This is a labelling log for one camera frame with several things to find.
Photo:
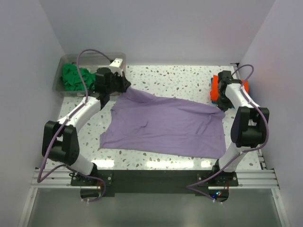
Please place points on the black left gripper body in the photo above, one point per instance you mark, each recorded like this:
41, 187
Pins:
116, 84

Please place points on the purple t shirt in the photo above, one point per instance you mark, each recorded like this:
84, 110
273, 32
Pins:
145, 122

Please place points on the clear plastic bin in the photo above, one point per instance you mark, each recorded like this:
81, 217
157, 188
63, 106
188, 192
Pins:
91, 60

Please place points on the green t shirt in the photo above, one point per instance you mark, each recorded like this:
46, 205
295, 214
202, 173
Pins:
71, 79

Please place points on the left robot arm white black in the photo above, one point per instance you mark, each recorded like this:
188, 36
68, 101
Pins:
60, 138

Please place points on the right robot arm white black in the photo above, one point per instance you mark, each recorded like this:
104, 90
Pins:
249, 129

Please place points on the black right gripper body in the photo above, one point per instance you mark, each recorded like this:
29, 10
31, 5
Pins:
224, 102

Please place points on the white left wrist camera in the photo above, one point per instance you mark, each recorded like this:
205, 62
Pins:
116, 65

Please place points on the orange folded t shirt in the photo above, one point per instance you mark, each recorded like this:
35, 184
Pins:
214, 94

